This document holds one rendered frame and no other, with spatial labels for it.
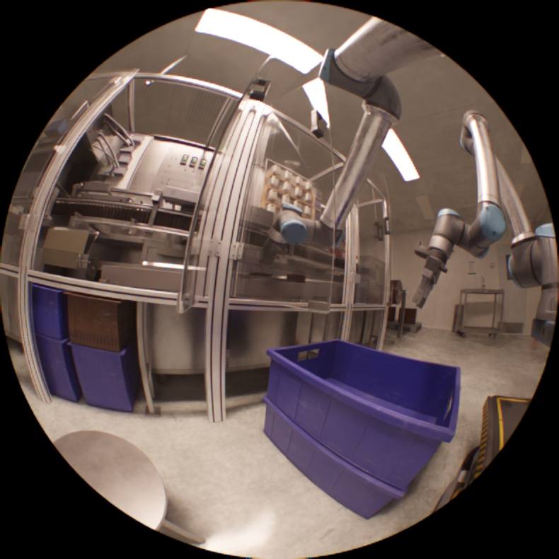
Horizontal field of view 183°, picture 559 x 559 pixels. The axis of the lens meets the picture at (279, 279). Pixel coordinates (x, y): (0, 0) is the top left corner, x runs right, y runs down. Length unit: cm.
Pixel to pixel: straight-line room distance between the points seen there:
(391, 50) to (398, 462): 73
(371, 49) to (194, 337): 122
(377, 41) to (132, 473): 85
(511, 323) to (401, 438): 521
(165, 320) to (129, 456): 72
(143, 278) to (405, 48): 90
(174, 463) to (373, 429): 64
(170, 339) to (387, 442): 99
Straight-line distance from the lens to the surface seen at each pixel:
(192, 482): 73
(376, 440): 45
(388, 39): 38
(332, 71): 53
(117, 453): 51
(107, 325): 80
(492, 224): 58
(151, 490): 45
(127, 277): 74
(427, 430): 38
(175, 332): 100
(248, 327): 110
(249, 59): 217
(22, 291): 100
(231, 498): 69
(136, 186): 141
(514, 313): 553
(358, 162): 56
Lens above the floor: 64
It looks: 4 degrees up
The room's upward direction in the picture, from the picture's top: 6 degrees clockwise
